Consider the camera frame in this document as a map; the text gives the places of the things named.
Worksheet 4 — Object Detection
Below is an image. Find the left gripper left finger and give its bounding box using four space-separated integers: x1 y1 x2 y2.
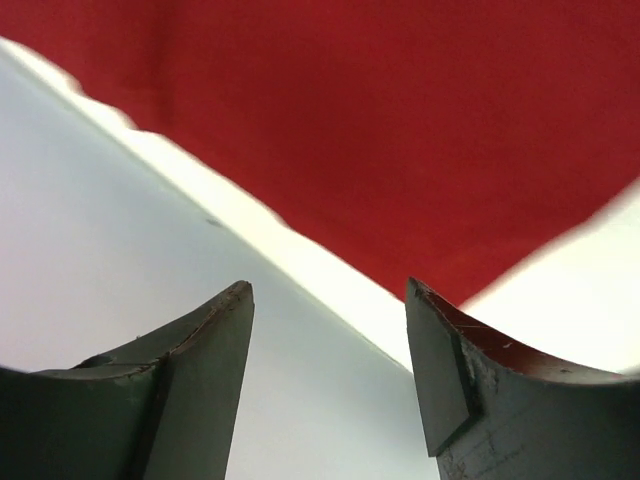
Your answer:
1 281 254 479

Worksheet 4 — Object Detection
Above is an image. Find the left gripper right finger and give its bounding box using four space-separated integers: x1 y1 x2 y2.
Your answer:
405 279 639 480

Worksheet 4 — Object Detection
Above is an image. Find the dark red t shirt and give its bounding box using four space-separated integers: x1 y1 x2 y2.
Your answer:
1 0 639 303

